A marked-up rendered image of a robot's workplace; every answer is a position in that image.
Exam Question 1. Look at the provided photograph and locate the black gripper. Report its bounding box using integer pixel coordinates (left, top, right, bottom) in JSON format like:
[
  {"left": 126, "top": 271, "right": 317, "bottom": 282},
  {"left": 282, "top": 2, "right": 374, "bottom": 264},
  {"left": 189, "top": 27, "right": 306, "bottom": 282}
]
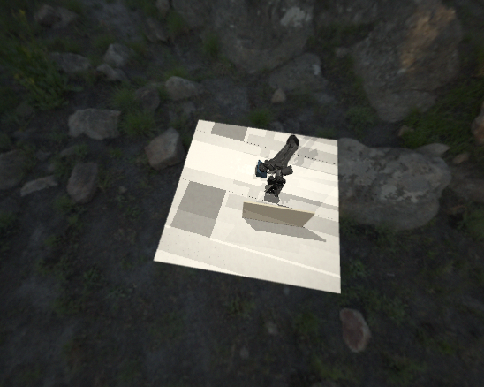
[{"left": 270, "top": 175, "right": 286, "bottom": 198}]

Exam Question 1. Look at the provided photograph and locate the beige wall panel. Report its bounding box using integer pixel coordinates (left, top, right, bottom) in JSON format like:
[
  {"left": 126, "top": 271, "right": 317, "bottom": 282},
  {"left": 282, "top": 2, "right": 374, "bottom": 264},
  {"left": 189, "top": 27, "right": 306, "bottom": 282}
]
[{"left": 242, "top": 201, "right": 315, "bottom": 227}]

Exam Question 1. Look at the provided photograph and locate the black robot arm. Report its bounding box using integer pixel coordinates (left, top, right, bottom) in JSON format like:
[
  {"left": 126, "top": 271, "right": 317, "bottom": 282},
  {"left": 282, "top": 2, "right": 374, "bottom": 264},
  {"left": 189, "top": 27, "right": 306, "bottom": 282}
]
[{"left": 259, "top": 134, "right": 299, "bottom": 185}]

